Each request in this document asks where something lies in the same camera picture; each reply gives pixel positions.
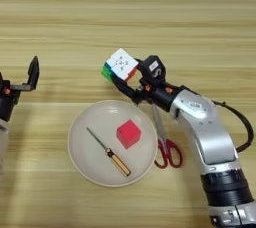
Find multicolour puzzle cube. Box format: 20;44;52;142
100;47;140;84

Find round beige plate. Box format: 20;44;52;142
67;99;158;188

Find red handled scissors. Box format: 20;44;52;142
151;103;184;170

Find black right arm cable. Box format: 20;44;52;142
213;100;255;154

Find yellow handled screwdriver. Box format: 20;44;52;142
86;126;132;177

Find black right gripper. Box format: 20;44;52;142
113;59;184;112

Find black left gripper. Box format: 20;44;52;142
0;55;40;122

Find red cube block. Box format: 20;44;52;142
115;119;143;150

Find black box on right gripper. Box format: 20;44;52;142
139;55;167;83

